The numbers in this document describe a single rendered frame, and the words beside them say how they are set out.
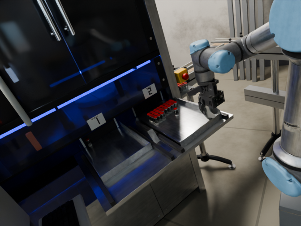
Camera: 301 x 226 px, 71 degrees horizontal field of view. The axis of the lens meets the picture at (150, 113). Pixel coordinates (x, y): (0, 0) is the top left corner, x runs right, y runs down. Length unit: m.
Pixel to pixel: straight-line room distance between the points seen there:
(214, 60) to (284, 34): 0.33
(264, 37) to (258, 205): 1.32
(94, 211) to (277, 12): 1.24
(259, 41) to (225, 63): 0.11
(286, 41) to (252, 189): 1.54
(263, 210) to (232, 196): 0.22
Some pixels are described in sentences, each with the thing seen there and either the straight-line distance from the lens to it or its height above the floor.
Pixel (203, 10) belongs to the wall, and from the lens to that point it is 3.77.
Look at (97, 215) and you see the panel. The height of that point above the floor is 0.50.
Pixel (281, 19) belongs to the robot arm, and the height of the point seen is 1.37.
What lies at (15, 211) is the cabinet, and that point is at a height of 0.91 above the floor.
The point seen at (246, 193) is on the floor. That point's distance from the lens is 1.85.
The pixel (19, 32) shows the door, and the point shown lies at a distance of 1.00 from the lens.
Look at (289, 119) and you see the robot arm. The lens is 0.56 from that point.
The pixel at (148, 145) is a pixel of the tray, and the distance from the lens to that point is 0.96.
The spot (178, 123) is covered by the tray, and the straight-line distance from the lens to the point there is 1.09.
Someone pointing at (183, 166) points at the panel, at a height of 0.37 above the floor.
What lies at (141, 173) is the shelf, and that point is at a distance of 0.89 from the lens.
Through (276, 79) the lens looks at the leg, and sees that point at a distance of 1.84.
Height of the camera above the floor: 1.47
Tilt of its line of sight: 28 degrees down
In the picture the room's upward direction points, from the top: 20 degrees counter-clockwise
